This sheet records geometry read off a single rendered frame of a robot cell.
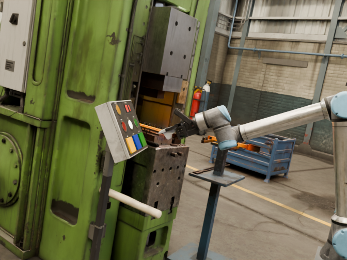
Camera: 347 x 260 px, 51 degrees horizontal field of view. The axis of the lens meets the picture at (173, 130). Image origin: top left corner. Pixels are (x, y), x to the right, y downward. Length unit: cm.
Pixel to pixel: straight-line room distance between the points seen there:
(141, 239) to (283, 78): 880
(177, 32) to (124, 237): 137
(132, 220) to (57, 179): 57
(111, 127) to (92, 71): 69
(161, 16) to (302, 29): 881
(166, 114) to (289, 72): 823
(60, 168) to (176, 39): 113
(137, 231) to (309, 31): 905
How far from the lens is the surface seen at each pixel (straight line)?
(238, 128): 195
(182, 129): 186
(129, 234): 250
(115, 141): 171
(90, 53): 236
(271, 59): 1102
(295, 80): 1058
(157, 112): 272
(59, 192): 258
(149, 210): 203
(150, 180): 230
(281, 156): 631
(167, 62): 227
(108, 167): 191
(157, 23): 230
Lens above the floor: 135
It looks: 8 degrees down
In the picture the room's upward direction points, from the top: 10 degrees clockwise
